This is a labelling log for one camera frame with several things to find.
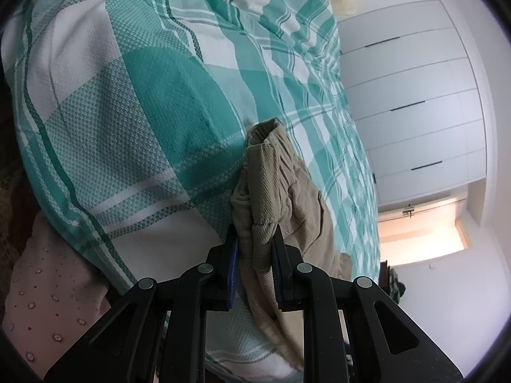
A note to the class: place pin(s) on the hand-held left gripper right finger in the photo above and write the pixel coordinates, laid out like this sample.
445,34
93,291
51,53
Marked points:
277,271

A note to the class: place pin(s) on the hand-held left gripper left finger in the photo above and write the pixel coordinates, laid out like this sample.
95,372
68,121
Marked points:
232,271

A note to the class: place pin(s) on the khaki pants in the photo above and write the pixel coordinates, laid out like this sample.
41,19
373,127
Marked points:
279,191

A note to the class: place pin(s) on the pink dotted pajama pants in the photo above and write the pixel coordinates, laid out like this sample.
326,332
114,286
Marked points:
48,287

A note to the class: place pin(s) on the dark wooden dresser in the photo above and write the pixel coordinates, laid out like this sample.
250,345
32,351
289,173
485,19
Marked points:
385,273

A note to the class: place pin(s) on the pile of clothes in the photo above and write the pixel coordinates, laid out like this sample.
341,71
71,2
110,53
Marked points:
396,287

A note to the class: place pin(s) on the white door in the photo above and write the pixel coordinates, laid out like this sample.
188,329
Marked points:
439,207

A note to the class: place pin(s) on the green plaid bed sheet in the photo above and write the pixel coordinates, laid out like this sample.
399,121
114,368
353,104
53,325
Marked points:
139,87

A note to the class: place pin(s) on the white wardrobe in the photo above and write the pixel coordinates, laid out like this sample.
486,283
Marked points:
419,79

